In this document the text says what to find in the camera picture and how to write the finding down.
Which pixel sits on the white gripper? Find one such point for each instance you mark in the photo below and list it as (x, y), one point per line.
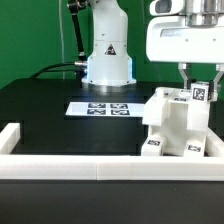
(188, 31)

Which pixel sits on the white tagged cube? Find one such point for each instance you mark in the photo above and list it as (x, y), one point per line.
(200, 92)

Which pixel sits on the white chair back frame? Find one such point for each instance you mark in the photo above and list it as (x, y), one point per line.
(174, 106)

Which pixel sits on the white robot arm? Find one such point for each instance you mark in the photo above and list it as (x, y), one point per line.
(109, 65)

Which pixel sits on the white marker sheet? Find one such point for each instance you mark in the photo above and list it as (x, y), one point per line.
(102, 109)

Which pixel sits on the white U-shaped obstacle frame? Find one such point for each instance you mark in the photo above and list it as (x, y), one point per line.
(61, 167)

